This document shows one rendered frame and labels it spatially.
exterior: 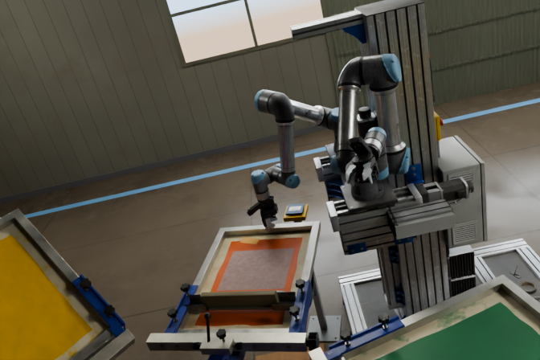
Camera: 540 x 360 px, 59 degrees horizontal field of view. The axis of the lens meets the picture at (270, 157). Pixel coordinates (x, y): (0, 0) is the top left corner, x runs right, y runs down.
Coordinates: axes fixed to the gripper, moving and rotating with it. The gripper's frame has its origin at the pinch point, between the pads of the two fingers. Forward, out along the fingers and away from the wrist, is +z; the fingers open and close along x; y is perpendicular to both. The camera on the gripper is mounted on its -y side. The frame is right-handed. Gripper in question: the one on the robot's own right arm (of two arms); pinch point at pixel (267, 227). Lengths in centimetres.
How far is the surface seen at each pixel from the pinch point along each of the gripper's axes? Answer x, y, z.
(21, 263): -74, -88, -42
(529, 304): -62, 117, -1
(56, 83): 273, -315, -37
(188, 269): 86, -114, 98
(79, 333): -92, -57, -19
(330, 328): 19, 16, 97
